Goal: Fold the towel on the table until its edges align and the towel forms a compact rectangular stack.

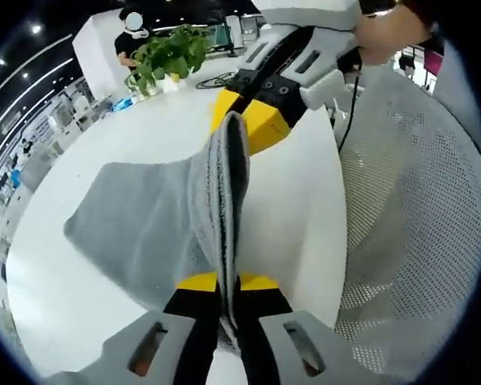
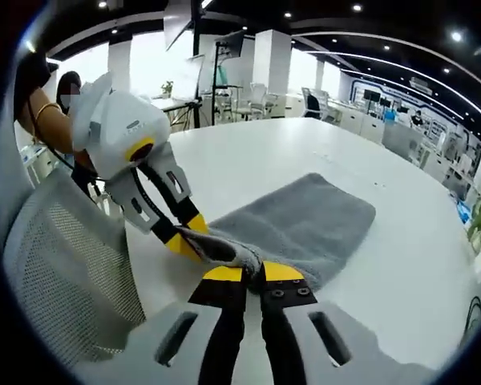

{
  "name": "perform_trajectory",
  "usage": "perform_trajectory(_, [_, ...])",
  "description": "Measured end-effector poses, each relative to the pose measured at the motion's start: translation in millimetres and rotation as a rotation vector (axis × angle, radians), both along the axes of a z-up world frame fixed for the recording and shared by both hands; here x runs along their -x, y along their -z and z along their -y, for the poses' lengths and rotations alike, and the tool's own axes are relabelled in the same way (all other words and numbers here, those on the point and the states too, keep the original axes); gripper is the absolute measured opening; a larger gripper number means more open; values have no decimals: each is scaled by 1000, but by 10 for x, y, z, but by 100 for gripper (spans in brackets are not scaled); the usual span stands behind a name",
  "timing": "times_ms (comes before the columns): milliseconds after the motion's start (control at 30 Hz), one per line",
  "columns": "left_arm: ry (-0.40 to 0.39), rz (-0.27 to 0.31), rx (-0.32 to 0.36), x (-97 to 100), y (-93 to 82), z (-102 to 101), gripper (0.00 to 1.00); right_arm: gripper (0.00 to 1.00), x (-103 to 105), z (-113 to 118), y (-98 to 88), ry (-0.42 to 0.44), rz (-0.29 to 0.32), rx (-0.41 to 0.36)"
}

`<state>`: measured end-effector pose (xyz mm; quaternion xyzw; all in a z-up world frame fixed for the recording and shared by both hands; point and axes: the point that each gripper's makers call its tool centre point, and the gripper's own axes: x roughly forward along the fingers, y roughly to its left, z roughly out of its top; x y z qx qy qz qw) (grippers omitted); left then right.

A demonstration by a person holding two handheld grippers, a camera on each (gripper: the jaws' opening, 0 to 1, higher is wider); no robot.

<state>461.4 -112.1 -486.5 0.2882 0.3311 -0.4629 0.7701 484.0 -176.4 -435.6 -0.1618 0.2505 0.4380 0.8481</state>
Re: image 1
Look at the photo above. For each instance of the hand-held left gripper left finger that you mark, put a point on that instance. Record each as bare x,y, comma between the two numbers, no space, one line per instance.
116,361

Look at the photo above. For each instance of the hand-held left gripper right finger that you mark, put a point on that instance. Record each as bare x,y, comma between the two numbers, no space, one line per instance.
272,345

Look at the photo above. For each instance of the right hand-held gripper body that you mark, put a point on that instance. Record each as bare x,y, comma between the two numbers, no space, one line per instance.
312,12

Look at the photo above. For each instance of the grey towel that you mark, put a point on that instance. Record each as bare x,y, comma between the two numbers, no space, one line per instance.
144,208

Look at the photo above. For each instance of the person's right hand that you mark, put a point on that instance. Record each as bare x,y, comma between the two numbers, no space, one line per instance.
389,32

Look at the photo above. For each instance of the green potted plant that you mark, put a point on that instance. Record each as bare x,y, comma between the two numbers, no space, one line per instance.
168,52

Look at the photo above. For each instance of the blue packet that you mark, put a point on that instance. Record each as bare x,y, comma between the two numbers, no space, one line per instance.
124,105

